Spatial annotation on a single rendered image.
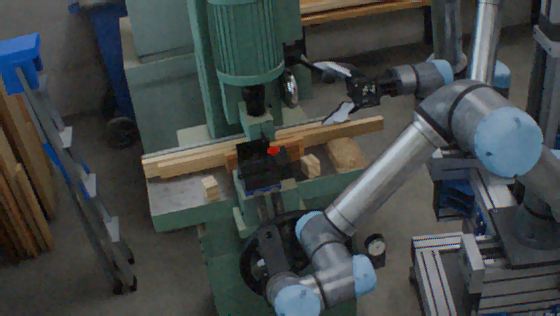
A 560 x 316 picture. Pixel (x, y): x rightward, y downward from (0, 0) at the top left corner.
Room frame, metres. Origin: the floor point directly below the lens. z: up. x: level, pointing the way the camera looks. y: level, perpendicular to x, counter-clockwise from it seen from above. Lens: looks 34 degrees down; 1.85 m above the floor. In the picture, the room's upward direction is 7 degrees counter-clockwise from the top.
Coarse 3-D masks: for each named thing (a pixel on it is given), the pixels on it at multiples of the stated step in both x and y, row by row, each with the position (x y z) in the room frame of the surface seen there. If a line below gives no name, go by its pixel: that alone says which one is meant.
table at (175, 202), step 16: (320, 144) 1.45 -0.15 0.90; (320, 160) 1.37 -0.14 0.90; (368, 160) 1.35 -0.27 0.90; (160, 176) 1.39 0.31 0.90; (176, 176) 1.38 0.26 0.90; (192, 176) 1.37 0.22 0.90; (208, 176) 1.36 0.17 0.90; (224, 176) 1.35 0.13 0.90; (304, 176) 1.31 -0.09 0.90; (320, 176) 1.30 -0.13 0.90; (336, 176) 1.30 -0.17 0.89; (352, 176) 1.31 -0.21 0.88; (160, 192) 1.31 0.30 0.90; (176, 192) 1.30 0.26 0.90; (192, 192) 1.30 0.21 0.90; (224, 192) 1.28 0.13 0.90; (304, 192) 1.28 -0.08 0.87; (320, 192) 1.29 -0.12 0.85; (160, 208) 1.24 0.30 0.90; (176, 208) 1.23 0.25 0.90; (192, 208) 1.23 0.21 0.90; (208, 208) 1.24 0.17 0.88; (224, 208) 1.25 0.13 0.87; (304, 208) 1.21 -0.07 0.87; (160, 224) 1.22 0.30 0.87; (176, 224) 1.22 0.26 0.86; (192, 224) 1.23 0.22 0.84; (240, 224) 1.18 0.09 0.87
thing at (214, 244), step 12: (288, 108) 1.85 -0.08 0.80; (300, 108) 1.84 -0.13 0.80; (288, 120) 1.77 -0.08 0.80; (300, 120) 1.76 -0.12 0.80; (180, 132) 1.78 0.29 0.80; (192, 132) 1.77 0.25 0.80; (204, 132) 1.76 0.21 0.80; (180, 144) 1.70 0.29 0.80; (204, 228) 1.26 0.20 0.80; (204, 240) 1.23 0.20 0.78; (216, 240) 1.24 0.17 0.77; (228, 240) 1.25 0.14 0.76; (240, 240) 1.25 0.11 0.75; (204, 252) 1.23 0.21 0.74; (216, 252) 1.24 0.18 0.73; (228, 252) 1.24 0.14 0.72
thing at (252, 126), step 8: (240, 104) 1.49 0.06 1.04; (240, 112) 1.48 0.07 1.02; (240, 120) 1.50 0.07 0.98; (248, 120) 1.40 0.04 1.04; (256, 120) 1.40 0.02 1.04; (264, 120) 1.39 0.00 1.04; (272, 120) 1.39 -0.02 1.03; (248, 128) 1.38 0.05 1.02; (256, 128) 1.38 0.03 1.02; (264, 128) 1.39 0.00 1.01; (272, 128) 1.39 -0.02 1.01; (248, 136) 1.39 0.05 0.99; (256, 136) 1.38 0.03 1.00; (272, 136) 1.39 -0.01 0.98
